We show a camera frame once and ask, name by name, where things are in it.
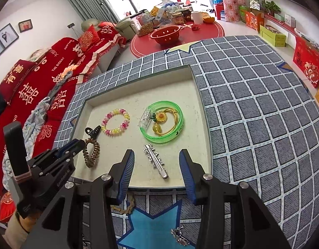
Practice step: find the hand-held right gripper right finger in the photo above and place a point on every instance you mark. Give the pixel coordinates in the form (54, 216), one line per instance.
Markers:
(186, 176)

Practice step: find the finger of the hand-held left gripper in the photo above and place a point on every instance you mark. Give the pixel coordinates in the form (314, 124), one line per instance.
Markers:
(70, 147)
(58, 173)

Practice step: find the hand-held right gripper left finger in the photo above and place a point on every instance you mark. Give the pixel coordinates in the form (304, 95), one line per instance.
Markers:
(125, 176)

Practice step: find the black claw hair clip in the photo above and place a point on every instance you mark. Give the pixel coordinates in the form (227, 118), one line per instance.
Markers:
(92, 132)

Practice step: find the silver star hair clip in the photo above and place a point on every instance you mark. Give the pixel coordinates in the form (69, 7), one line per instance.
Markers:
(157, 160)

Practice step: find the green plastic bangle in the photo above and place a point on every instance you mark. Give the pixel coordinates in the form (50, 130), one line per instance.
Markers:
(149, 134)

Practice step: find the grey shallow box tray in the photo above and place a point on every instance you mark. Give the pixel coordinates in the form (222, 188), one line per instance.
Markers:
(138, 93)

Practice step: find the person's left forearm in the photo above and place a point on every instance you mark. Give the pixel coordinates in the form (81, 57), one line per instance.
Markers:
(19, 228)

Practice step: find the grey blue crumpled cloth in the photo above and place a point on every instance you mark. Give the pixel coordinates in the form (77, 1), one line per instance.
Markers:
(35, 119)

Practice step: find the grey braided cloth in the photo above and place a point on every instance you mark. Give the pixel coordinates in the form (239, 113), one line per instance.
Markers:
(59, 83)

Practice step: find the red lettered cushion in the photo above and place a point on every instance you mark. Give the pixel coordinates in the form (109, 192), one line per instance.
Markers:
(16, 80)

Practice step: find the red covered sofa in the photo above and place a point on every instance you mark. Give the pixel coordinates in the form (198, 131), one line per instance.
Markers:
(45, 64)

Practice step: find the red patterned cushion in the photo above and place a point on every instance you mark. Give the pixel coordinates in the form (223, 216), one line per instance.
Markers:
(88, 39)

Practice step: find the beige armchair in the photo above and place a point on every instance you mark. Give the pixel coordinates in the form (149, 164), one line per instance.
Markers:
(123, 27)

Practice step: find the red plastic basin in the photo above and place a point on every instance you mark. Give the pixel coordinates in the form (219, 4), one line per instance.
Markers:
(164, 35)

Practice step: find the grey green curtain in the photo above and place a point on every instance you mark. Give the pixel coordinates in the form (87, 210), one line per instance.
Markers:
(92, 0)

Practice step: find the white mug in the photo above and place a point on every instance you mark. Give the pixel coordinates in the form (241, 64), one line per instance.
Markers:
(197, 17)

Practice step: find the pile of snack packages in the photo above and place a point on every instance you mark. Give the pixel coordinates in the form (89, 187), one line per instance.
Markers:
(162, 15)

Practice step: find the yellow green boxes stack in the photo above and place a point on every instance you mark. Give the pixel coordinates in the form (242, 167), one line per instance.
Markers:
(273, 36)

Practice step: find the large red gift box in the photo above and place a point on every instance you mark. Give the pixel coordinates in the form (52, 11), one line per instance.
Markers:
(307, 62)

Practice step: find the orange red gift box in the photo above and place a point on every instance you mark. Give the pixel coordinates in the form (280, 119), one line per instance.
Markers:
(253, 22)

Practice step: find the red plastic stool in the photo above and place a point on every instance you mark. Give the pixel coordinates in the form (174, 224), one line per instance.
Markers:
(219, 11)

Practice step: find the green gift box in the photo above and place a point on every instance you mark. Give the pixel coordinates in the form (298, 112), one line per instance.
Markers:
(243, 14)

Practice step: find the red low shelf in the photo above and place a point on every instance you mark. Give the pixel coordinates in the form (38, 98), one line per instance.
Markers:
(289, 29)

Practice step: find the small white box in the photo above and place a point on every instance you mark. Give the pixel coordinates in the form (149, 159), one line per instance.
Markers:
(289, 20)

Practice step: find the potted green plant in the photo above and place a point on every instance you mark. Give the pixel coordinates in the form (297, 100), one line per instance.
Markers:
(271, 6)

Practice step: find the double wedding photo frame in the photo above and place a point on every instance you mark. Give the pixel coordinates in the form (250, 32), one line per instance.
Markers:
(7, 36)

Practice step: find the black wall socket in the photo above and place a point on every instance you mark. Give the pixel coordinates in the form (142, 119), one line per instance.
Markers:
(70, 26)

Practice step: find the small photo frame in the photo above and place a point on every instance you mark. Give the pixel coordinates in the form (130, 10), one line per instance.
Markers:
(25, 26)

